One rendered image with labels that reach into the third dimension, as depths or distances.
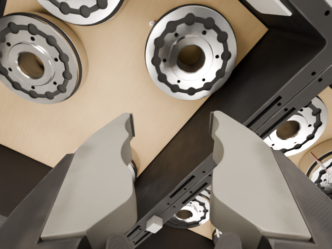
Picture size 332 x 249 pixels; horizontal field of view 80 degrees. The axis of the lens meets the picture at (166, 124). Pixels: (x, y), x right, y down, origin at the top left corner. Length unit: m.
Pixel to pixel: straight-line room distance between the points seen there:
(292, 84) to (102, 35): 0.21
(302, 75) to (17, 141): 0.39
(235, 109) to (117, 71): 0.16
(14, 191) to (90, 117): 0.15
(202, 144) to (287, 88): 0.10
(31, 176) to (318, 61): 0.40
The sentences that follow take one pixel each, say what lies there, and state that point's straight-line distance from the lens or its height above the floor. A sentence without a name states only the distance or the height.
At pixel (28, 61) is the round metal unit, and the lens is 0.30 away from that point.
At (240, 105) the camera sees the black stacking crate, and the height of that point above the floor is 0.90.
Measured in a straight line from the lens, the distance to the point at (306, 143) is 0.34.
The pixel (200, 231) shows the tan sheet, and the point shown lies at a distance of 0.51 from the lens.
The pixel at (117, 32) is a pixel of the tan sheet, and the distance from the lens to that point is 0.27.
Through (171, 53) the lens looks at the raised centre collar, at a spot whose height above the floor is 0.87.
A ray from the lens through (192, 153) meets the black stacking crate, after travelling 0.24.
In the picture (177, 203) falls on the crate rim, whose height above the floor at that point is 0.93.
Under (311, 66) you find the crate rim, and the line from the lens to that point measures 0.20.
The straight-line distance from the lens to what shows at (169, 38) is 0.23.
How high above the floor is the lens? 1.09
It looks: 59 degrees down
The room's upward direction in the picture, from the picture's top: 177 degrees counter-clockwise
